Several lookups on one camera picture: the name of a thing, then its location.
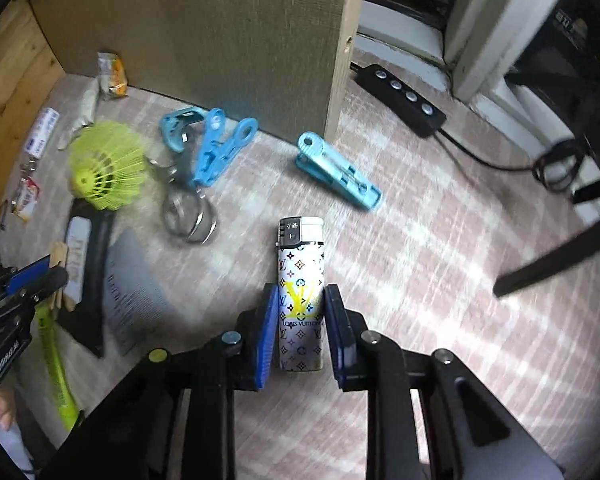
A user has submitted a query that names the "black power cable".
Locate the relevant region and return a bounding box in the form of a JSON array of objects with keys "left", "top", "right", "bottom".
[{"left": 437, "top": 127, "right": 538, "bottom": 173}]

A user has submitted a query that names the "green plastic shuttlecock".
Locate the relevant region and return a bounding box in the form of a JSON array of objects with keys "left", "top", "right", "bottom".
[{"left": 69, "top": 121, "right": 148, "bottom": 212}]

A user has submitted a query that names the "black power strip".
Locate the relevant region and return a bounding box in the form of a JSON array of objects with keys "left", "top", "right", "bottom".
[{"left": 352, "top": 63, "right": 448, "bottom": 138}]

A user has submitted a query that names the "white and blue packet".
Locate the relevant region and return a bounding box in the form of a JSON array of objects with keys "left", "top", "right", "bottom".
[{"left": 24, "top": 106, "right": 61, "bottom": 157}]

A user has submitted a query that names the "wooden board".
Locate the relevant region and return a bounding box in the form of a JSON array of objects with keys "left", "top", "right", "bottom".
[{"left": 25, "top": 0, "right": 372, "bottom": 143}]

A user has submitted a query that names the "black wet wipes packet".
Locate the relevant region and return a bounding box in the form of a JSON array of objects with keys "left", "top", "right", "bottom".
[{"left": 55, "top": 197, "right": 117, "bottom": 358}]

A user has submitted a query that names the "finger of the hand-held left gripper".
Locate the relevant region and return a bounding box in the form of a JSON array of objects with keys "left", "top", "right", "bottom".
[{"left": 5, "top": 254, "right": 69, "bottom": 306}]

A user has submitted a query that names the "yellow-green strip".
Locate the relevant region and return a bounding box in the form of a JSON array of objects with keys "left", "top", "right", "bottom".
[{"left": 32, "top": 302, "right": 81, "bottom": 431}]

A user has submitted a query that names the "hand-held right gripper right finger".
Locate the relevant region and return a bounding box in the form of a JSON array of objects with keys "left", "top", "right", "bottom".
[{"left": 322, "top": 284, "right": 566, "bottom": 480}]

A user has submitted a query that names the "pine wood cabinet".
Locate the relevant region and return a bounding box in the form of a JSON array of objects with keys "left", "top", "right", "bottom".
[{"left": 0, "top": 0, "right": 66, "bottom": 223}]

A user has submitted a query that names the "wooden stick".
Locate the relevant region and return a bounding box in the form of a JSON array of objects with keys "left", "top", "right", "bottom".
[{"left": 47, "top": 242, "right": 76, "bottom": 311}]

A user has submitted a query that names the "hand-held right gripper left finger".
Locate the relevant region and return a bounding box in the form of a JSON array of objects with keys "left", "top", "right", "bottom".
[{"left": 40, "top": 282, "right": 281, "bottom": 480}]

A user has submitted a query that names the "person's left forearm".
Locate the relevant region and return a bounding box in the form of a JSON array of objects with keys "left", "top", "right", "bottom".
[{"left": 0, "top": 412, "right": 37, "bottom": 478}]

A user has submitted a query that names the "black tripod leg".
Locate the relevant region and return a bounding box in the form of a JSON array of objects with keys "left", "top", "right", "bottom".
[{"left": 494, "top": 230, "right": 600, "bottom": 298}]

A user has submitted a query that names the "grey fabric pouch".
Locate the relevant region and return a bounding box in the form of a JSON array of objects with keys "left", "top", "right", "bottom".
[{"left": 102, "top": 227, "right": 171, "bottom": 356}]

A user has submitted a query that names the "yellow snack packet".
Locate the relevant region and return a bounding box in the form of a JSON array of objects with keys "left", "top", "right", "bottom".
[{"left": 97, "top": 51, "right": 129, "bottom": 98}]

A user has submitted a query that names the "black coiled cable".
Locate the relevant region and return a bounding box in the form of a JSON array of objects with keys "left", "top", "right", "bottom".
[{"left": 532, "top": 140, "right": 588, "bottom": 193}]

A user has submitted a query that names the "white patterned lighter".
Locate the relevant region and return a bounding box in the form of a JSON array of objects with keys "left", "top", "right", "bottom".
[{"left": 275, "top": 216, "right": 327, "bottom": 373}]

